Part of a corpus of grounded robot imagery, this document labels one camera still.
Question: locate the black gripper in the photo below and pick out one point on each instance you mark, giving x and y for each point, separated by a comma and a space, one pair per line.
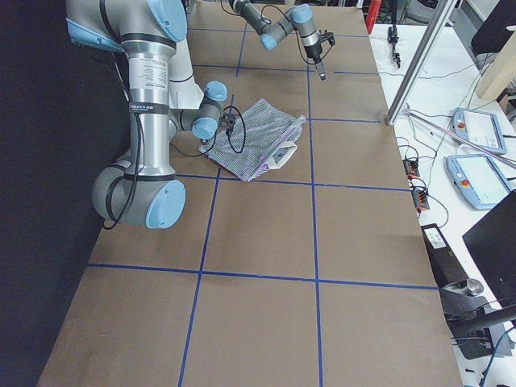
313, 54
204, 141

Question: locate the navy white striped polo shirt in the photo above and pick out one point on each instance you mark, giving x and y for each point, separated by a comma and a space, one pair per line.
264, 138

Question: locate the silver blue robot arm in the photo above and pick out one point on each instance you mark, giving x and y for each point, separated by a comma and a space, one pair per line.
141, 187
274, 25

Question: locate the black tripod tool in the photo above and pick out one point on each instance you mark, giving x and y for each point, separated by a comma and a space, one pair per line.
393, 40

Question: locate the black orange connector strip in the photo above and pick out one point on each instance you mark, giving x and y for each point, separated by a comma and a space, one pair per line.
418, 187

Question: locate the far blue teach pendant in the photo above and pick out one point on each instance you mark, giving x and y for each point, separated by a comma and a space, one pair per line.
480, 128

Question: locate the blue teach pendant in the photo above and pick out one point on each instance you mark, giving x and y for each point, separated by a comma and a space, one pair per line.
478, 179
480, 128

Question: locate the near blue teach pendant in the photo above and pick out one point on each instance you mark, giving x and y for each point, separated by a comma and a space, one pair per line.
478, 179

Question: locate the long metal reach stick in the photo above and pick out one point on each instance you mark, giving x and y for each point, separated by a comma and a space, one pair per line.
410, 113

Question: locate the black box with label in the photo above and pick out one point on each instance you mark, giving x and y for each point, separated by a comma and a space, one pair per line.
445, 266

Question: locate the black monitor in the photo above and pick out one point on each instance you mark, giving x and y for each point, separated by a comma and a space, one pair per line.
491, 244

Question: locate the grey aluminium frame post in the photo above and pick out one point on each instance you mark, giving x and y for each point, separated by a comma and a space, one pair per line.
429, 38

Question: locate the black camera stand with knob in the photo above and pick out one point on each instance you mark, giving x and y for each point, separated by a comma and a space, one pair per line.
476, 326

